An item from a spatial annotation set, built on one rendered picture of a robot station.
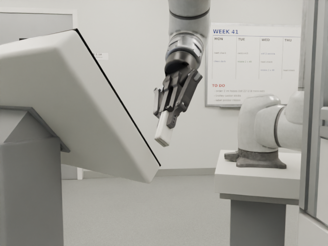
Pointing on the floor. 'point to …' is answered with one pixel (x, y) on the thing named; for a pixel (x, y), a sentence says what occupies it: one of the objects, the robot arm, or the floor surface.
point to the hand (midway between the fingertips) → (165, 128)
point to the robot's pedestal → (257, 219)
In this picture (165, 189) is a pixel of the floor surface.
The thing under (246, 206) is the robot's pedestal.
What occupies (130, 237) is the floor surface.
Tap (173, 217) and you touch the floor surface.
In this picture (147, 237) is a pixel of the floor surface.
